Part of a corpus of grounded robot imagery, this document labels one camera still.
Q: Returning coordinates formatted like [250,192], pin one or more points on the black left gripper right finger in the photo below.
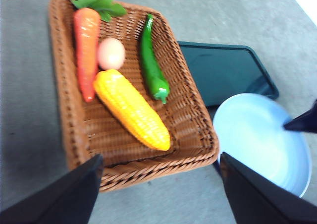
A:
[262,199]

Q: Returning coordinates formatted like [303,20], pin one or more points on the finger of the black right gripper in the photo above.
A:
[305,122]

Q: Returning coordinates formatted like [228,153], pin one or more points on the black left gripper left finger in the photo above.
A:
[62,201]

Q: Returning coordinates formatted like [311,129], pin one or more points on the blue round plate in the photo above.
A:
[255,139]

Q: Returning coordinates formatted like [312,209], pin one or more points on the yellow corn cob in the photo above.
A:
[131,110]

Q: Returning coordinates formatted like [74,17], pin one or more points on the brown wicker basket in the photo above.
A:
[123,35]

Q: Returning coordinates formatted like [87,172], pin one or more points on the black rectangular tray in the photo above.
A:
[223,70]

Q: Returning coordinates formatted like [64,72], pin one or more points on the orange carrot with green leaves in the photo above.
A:
[86,50]

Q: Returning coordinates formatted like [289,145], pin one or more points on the pale brown egg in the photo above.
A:
[111,53]

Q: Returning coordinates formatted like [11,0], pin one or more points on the green chili pepper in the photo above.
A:
[151,70]

